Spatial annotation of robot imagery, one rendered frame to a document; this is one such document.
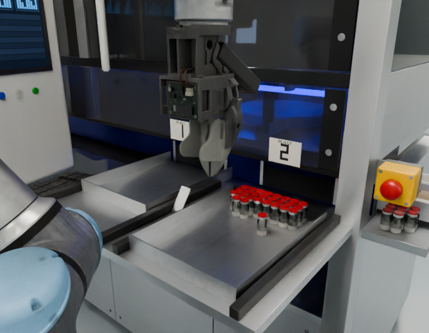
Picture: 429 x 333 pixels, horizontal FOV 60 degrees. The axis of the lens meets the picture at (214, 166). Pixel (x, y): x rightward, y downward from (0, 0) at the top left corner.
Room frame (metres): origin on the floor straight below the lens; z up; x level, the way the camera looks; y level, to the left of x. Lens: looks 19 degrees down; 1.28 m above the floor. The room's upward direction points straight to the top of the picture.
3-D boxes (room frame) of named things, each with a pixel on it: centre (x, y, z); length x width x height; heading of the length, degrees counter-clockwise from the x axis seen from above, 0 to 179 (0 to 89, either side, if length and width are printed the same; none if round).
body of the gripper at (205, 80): (0.51, 0.02, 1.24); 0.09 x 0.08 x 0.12; 141
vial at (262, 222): (0.71, -0.10, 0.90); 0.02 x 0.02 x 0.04
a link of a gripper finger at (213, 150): (0.51, 0.00, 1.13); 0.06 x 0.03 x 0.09; 141
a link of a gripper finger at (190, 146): (0.53, 0.03, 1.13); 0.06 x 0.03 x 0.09; 141
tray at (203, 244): (0.70, -0.04, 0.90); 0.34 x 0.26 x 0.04; 141
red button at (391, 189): (0.69, -0.35, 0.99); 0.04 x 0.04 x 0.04; 51
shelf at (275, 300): (0.84, 0.06, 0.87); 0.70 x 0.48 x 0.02; 51
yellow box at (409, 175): (0.72, -0.38, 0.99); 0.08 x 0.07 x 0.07; 141
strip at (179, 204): (0.78, 0.11, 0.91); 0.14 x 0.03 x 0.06; 141
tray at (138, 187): (1.00, 0.15, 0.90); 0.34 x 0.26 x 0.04; 141
